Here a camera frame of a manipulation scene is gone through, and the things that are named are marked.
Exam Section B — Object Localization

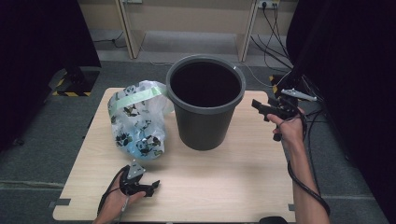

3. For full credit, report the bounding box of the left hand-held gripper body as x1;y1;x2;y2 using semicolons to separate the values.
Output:
120;160;148;197

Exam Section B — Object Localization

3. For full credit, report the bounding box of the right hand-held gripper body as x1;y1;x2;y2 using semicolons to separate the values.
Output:
267;88;318;143

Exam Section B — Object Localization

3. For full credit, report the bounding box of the white printed plastic trash bag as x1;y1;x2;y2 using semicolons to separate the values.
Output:
106;79;176;162

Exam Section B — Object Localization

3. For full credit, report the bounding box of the dark grey trash can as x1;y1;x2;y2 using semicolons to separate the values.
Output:
165;54;247;152

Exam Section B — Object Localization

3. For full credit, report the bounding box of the person's right hand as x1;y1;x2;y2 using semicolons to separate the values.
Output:
266;106;308;147

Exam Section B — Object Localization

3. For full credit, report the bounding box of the person's left hand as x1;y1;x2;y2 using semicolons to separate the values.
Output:
97;172;147;223

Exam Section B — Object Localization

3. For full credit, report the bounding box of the black stand base striped tape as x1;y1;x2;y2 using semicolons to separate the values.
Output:
50;66;101;98
269;74;314;103

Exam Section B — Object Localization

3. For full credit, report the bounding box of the black curtain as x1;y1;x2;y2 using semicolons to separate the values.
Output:
285;0;396;224
0;0;102;153

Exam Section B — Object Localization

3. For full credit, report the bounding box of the dark round object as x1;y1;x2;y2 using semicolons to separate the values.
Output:
259;216;290;224

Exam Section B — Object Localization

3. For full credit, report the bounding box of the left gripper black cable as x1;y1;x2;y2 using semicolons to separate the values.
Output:
96;164;131;217

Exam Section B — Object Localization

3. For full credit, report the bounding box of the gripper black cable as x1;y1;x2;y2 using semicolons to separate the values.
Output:
96;164;131;217
287;105;332;217

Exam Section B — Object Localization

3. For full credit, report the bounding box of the black power cable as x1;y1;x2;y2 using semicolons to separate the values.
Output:
262;4;293;63
249;35;294;70

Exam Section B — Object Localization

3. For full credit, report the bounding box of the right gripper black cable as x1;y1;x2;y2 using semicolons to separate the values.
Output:
287;105;332;217

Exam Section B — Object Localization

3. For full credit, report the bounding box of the white wall socket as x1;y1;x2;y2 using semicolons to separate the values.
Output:
257;0;280;9

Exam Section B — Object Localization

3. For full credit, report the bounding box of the thin black floor cable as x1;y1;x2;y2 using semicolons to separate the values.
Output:
92;31;127;49

